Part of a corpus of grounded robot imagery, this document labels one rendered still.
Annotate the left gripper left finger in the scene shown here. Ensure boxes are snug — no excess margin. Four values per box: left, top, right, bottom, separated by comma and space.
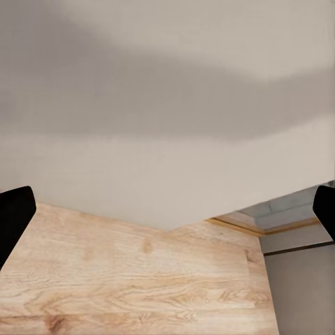
0, 186, 36, 270

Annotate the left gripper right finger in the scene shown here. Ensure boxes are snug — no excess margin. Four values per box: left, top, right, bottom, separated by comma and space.
313, 185, 335, 242

